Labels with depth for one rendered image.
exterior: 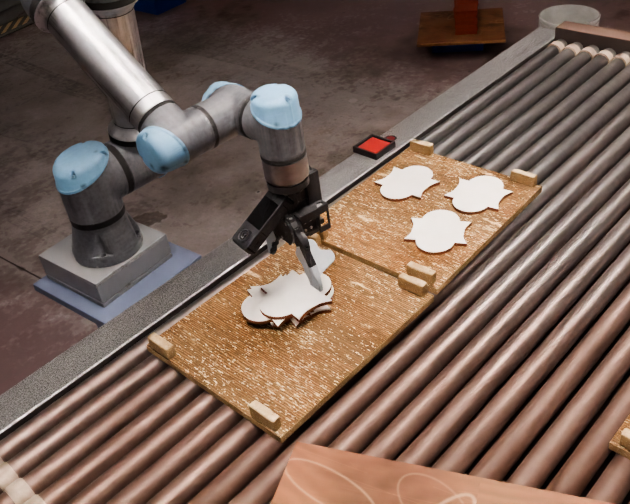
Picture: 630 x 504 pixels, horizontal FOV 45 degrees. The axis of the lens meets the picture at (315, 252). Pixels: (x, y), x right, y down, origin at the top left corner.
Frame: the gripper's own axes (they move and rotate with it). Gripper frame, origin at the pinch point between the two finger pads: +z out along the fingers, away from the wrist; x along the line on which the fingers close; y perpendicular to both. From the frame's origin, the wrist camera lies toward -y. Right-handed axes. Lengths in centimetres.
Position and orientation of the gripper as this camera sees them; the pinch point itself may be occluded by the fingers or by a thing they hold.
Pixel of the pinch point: (293, 274)
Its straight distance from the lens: 136.4
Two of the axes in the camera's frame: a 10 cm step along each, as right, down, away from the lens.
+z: 1.2, 7.9, 6.0
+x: -5.9, -4.3, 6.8
